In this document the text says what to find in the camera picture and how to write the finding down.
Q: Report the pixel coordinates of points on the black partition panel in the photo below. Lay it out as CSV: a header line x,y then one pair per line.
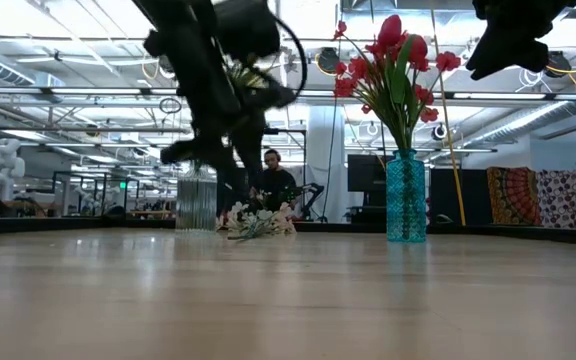
x,y
458,195

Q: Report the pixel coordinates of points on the red artificial tulip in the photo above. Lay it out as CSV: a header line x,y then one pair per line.
x,y
418,47
390,30

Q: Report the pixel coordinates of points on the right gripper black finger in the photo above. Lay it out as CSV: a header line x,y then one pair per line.
x,y
533,55
490,62

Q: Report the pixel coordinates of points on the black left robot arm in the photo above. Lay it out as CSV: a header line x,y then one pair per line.
x,y
193,60

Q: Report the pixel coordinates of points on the black computer monitor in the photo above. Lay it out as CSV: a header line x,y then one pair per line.
x,y
365,172

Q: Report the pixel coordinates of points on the silver ventilation duct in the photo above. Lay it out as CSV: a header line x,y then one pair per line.
x,y
3,70

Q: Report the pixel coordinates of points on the red artificial flower bunch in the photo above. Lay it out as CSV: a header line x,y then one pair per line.
x,y
344,86
448,61

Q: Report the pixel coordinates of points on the black round ceiling device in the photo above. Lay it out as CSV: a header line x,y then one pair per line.
x,y
558,64
328,60

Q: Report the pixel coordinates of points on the purple white patterned cloth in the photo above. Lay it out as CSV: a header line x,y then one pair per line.
x,y
570,200

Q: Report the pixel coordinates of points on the white building column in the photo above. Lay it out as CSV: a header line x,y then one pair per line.
x,y
323,165

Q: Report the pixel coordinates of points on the clear ribbed glass vase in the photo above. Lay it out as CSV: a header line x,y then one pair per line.
x,y
196,205

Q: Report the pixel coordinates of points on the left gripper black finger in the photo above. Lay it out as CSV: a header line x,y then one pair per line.
x,y
183,150
245,160

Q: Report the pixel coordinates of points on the teal glass vase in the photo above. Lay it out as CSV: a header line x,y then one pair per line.
x,y
405,200

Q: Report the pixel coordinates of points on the orange mandala patterned cloth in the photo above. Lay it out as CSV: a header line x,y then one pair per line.
x,y
513,197

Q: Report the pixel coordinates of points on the person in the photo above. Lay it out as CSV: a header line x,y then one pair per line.
x,y
273,185

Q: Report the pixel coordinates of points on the white artificial flower bunch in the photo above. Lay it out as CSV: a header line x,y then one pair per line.
x,y
263,222

